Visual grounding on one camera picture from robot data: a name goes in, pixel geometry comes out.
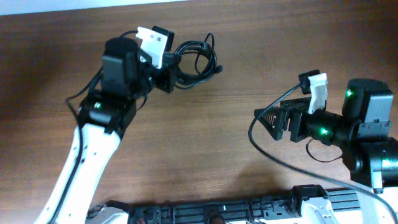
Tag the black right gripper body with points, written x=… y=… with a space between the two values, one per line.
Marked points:
x=296 y=123

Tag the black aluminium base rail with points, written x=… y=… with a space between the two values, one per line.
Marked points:
x=301 y=204

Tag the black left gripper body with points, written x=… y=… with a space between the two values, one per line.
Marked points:
x=165 y=86

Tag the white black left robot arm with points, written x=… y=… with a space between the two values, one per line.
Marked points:
x=129 y=71

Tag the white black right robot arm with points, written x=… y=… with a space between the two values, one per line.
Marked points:
x=361 y=131

